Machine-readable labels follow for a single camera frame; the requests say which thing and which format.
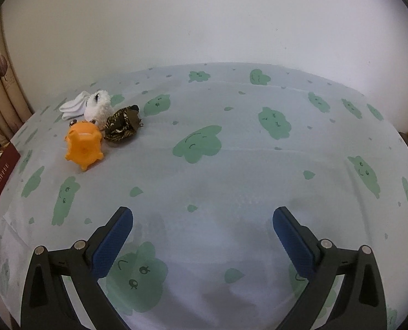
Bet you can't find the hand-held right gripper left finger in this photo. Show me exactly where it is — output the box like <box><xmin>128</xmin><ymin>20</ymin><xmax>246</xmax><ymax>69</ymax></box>
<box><xmin>20</xmin><ymin>206</ymin><xmax>134</xmax><ymax>330</ymax></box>

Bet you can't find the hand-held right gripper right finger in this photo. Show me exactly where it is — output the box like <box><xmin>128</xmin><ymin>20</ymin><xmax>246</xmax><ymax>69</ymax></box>
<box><xmin>272</xmin><ymin>206</ymin><xmax>387</xmax><ymax>330</ymax></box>

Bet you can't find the orange rubber toy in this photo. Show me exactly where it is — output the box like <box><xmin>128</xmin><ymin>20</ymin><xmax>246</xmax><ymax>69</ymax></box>
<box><xmin>64</xmin><ymin>120</ymin><xmax>105</xmax><ymax>171</ymax></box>

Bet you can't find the dark patterned cloth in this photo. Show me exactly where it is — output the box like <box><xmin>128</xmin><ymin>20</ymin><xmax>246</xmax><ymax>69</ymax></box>
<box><xmin>103</xmin><ymin>105</ymin><xmax>143</xmax><ymax>144</ymax></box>

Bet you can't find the red and gold tin box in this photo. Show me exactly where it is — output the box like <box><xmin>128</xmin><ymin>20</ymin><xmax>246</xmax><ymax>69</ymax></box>
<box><xmin>0</xmin><ymin>143</ymin><xmax>21</xmax><ymax>234</ymax></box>

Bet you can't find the white plush toy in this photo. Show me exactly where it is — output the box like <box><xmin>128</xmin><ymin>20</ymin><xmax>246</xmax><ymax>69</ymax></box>
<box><xmin>84</xmin><ymin>90</ymin><xmax>112</xmax><ymax>122</ymax></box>

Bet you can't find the white sock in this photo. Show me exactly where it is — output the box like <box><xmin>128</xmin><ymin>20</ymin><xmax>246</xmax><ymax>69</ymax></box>
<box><xmin>59</xmin><ymin>91</ymin><xmax>92</xmax><ymax>122</ymax></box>

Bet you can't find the green cloud print bed sheet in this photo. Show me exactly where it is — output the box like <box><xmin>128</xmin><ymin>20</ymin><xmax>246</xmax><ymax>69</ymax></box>
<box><xmin>0</xmin><ymin>62</ymin><xmax>408</xmax><ymax>330</ymax></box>

